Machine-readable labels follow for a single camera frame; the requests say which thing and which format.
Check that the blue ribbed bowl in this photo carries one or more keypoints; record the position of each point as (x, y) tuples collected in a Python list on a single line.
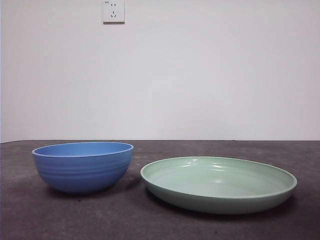
[(82, 175)]

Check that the pale green round plate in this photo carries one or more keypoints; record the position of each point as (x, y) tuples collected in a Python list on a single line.
[(217, 200)]

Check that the white wall socket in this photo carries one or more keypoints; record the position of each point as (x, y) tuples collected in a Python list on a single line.
[(113, 12)]

